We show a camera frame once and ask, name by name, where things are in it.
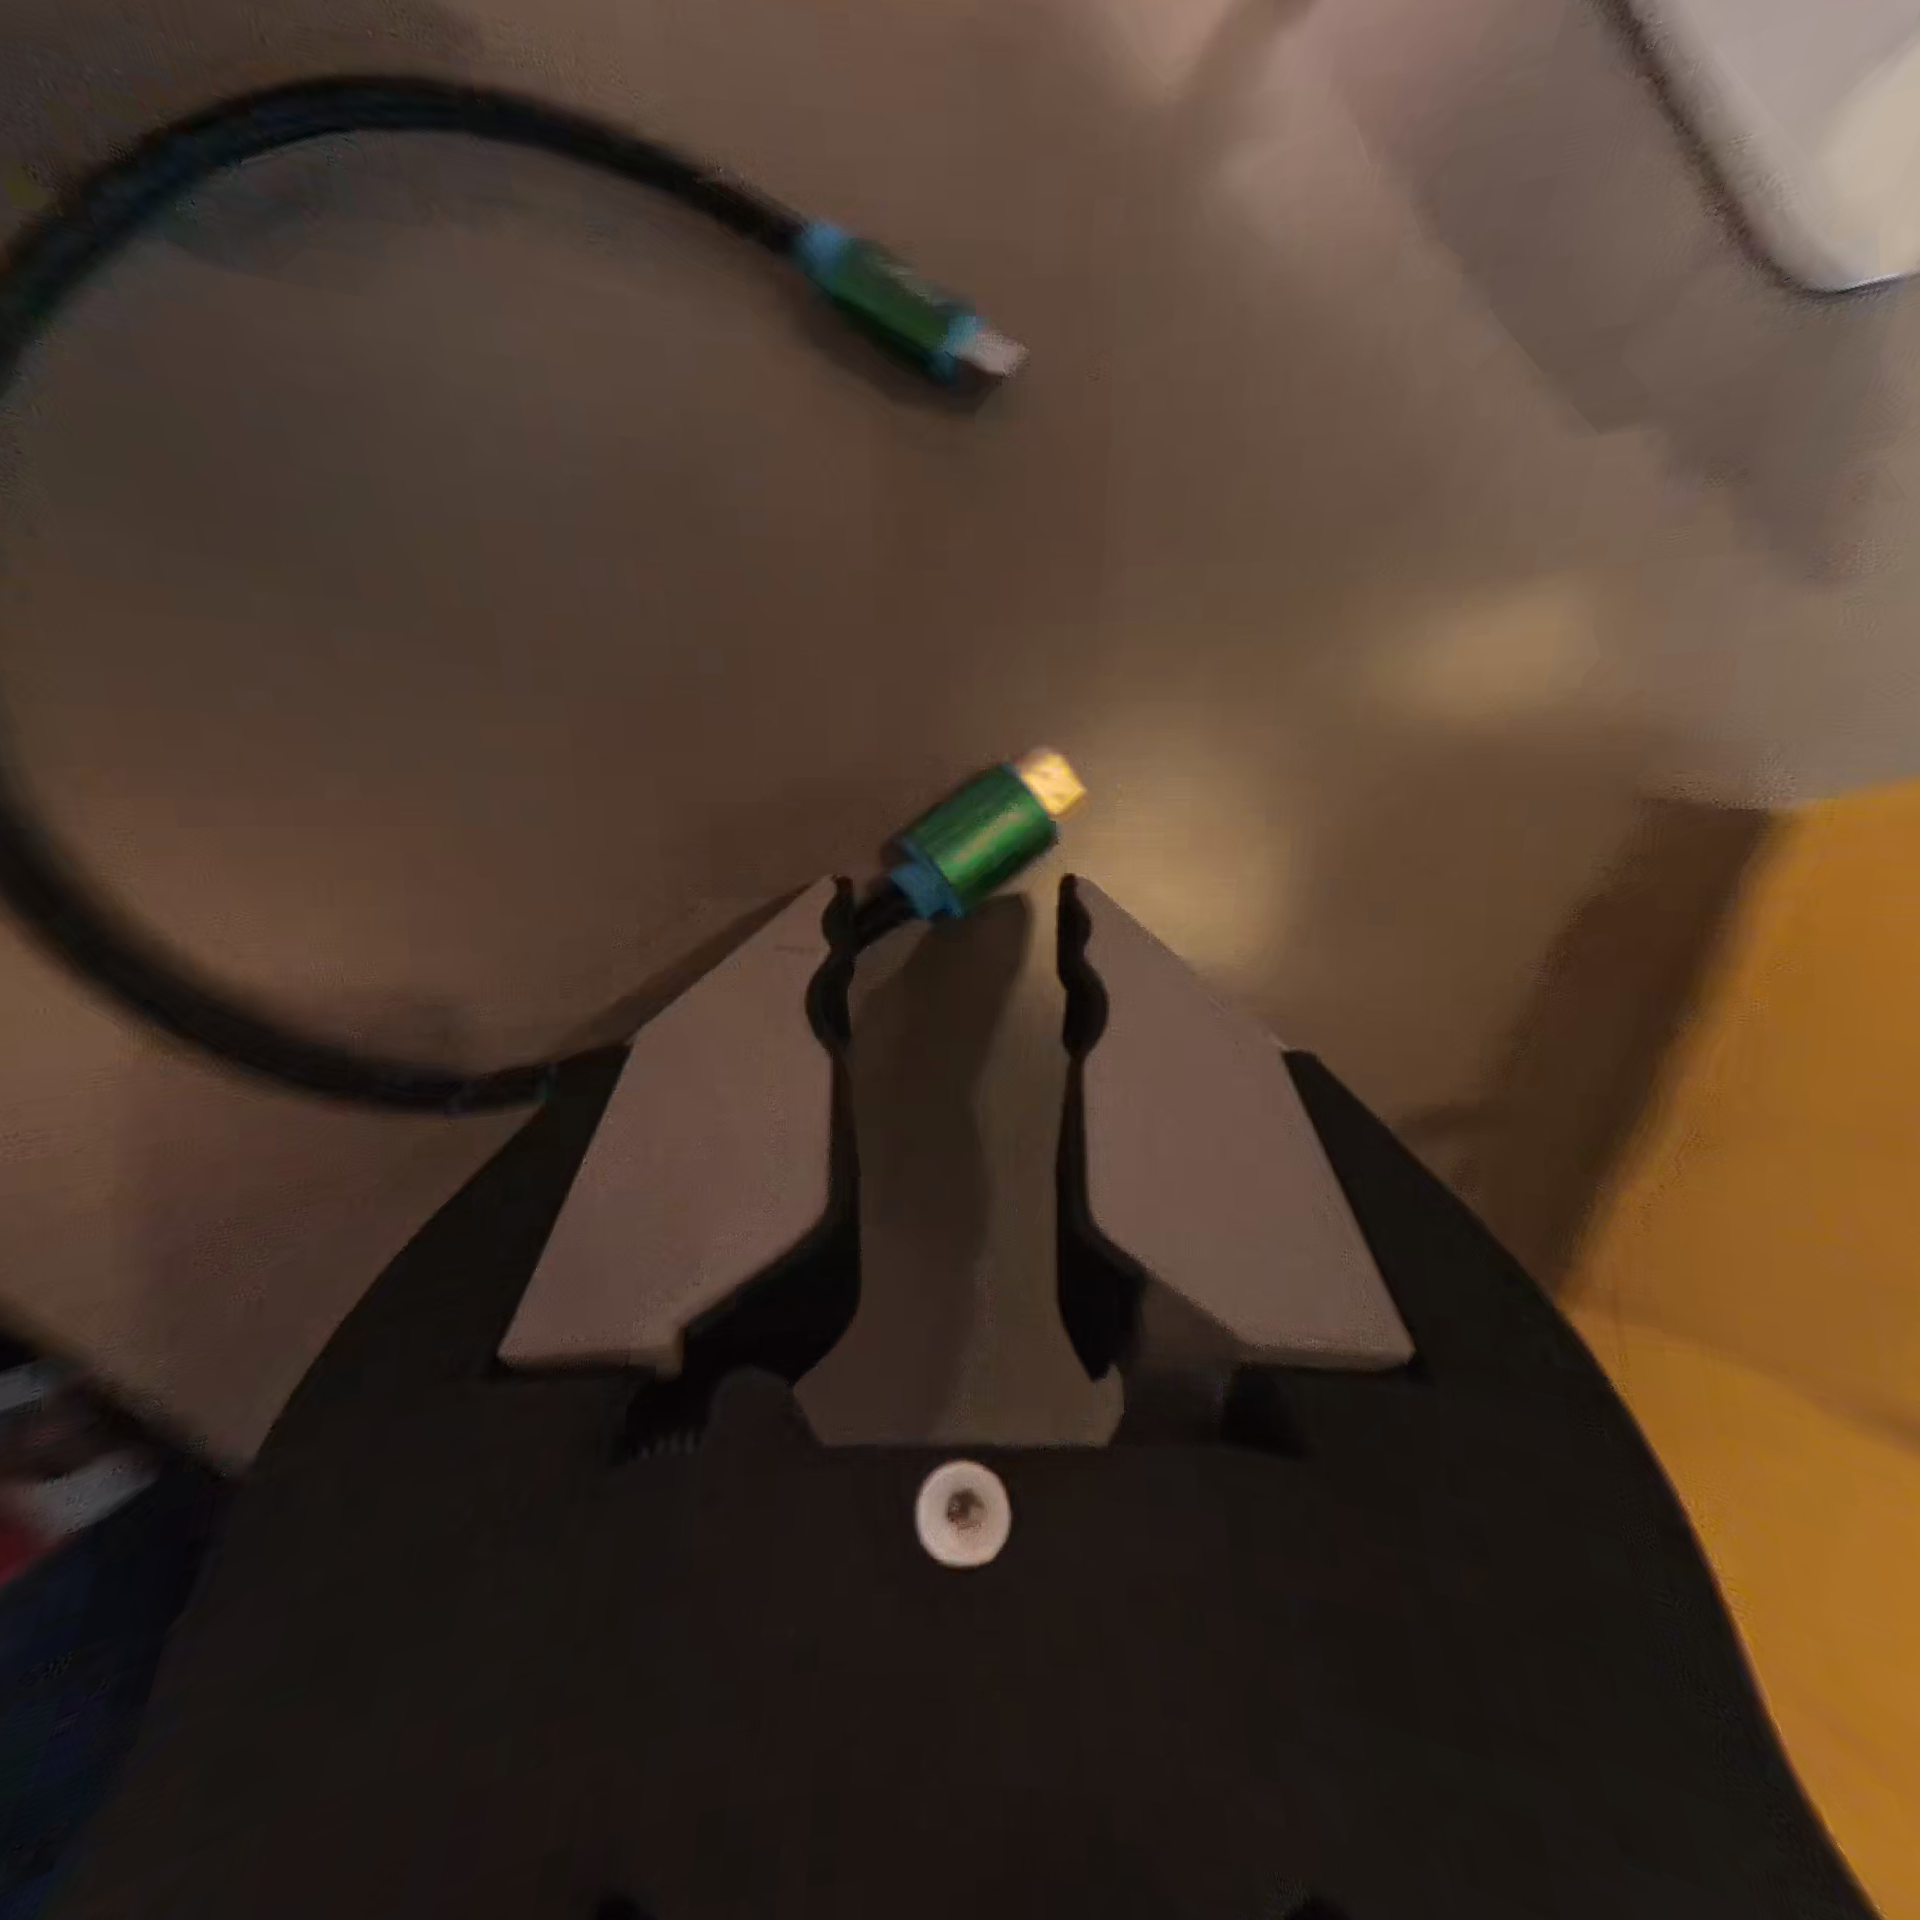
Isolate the wooden book stand white base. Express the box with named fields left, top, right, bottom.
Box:
left=1611, top=0, right=1920, bottom=298

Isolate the yellow plastic bin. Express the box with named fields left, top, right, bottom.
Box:
left=1553, top=779, right=1920, bottom=1920

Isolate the thick braided black cable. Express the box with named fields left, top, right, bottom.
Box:
left=0, top=75, right=1093, bottom=1121

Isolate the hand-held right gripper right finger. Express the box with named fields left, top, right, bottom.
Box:
left=1057, top=877, right=1418, bottom=1383

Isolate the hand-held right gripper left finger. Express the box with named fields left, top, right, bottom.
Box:
left=497, top=877, right=864, bottom=1383

